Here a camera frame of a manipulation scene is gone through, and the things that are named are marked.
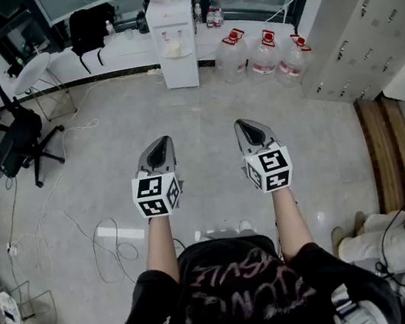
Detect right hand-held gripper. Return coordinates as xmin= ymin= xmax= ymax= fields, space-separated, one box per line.
xmin=233 ymin=112 xmax=296 ymax=198

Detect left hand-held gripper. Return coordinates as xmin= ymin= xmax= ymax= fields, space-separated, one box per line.
xmin=123 ymin=133 xmax=190 ymax=222

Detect white water dispenser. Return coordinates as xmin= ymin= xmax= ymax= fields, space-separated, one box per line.
xmin=143 ymin=0 xmax=208 ymax=94

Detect person's right forearm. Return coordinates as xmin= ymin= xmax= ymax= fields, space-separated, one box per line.
xmin=269 ymin=183 xmax=318 ymax=264

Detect person's left forearm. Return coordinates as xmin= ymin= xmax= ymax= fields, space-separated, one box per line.
xmin=138 ymin=213 xmax=182 ymax=290

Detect grey metal lockers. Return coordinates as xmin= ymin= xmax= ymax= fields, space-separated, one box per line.
xmin=286 ymin=0 xmax=405 ymax=113

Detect person's left white shoe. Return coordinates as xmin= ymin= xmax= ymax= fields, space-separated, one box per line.
xmin=193 ymin=228 xmax=212 ymax=243

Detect cream cup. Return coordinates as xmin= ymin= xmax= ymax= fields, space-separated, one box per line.
xmin=164 ymin=38 xmax=185 ymax=60

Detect wooden bench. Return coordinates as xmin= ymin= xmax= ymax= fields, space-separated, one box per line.
xmin=353 ymin=90 xmax=405 ymax=217

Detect dark tinted drinking bottle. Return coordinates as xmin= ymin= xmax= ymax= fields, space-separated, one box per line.
xmin=134 ymin=10 xmax=150 ymax=36

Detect black office chair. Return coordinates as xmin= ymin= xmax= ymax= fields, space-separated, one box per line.
xmin=0 ymin=50 xmax=74 ymax=195

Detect black backpack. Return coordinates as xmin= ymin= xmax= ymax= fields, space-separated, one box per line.
xmin=64 ymin=2 xmax=125 ymax=76

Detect round white side table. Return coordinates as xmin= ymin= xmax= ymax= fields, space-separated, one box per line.
xmin=8 ymin=48 xmax=79 ymax=126

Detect person's black printed shirt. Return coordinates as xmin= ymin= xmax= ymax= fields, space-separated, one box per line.
xmin=87 ymin=209 xmax=403 ymax=324

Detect white power strip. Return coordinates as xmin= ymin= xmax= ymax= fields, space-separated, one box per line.
xmin=5 ymin=239 xmax=21 ymax=257

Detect empty red-handled water jug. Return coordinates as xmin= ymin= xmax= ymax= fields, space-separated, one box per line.
xmin=209 ymin=27 xmax=254 ymax=87
xmin=268 ymin=32 xmax=318 ymax=90
xmin=241 ymin=27 xmax=284 ymax=80

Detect white floor cable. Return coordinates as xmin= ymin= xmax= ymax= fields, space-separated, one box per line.
xmin=0 ymin=66 xmax=199 ymax=303

